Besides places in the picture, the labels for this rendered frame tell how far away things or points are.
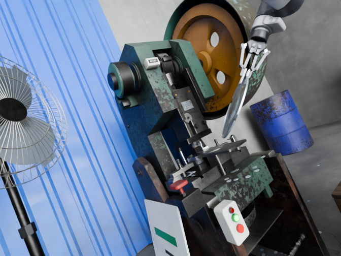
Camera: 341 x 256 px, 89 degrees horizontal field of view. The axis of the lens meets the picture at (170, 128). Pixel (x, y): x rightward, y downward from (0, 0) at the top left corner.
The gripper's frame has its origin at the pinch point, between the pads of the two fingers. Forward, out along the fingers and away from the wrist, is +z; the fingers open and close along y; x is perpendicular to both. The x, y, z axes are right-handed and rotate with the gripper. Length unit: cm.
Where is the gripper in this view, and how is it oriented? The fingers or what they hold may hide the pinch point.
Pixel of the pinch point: (244, 77)
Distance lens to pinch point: 87.5
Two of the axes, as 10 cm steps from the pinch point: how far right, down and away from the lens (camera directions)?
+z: -3.3, 9.4, 0.5
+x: -1.4, 0.0, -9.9
